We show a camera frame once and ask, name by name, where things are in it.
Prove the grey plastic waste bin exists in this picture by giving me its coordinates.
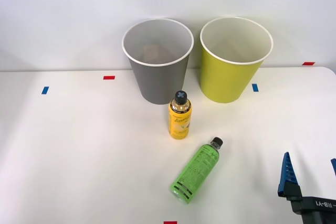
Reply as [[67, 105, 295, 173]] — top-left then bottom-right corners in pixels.
[[121, 18, 195, 105]]

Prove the yellow plastic bottle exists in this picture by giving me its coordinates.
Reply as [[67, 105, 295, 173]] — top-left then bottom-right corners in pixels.
[[167, 90, 193, 141]]

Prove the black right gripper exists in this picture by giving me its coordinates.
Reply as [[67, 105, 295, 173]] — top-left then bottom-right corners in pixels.
[[277, 152, 336, 224]]

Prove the yellow-green plastic waste bin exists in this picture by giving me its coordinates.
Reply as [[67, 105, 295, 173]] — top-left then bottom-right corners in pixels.
[[199, 16, 274, 104]]

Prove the green plastic bottle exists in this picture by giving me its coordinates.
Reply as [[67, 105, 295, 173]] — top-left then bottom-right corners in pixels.
[[168, 136, 224, 205]]

